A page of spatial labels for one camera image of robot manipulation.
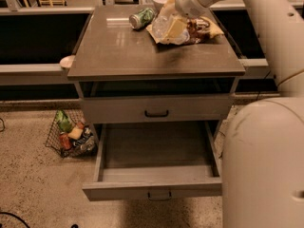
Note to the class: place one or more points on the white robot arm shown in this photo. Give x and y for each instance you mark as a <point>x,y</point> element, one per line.
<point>263,154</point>

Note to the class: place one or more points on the black wire basket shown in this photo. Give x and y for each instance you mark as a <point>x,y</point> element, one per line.
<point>83,147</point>

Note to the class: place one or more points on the grey drawer cabinet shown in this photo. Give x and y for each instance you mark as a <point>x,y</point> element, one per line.
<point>114,60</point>

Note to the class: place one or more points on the clear blue plastic bottle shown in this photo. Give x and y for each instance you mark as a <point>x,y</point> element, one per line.
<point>160,27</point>

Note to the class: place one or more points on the round tan disc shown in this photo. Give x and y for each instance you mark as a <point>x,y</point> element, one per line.
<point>67,62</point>

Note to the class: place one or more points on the green snack bag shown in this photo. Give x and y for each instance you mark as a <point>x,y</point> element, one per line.
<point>63,121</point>

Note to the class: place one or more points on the closed grey upper drawer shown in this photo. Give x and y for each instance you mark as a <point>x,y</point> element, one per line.
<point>119,110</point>

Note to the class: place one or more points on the white bowl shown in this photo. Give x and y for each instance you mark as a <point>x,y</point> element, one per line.
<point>158,4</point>

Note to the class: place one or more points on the green soda can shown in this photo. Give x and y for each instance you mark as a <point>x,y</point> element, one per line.
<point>142,18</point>

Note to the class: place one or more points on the open grey middle drawer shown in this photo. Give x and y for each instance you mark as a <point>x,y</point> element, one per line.
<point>155,161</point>

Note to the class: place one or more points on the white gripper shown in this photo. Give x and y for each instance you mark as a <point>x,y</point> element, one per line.
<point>187,3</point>

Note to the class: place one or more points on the yellow sponge block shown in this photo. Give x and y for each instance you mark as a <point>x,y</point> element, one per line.
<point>76,133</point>

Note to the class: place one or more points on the brown yellow chip bag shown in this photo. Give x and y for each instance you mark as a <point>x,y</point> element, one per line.
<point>200,30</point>

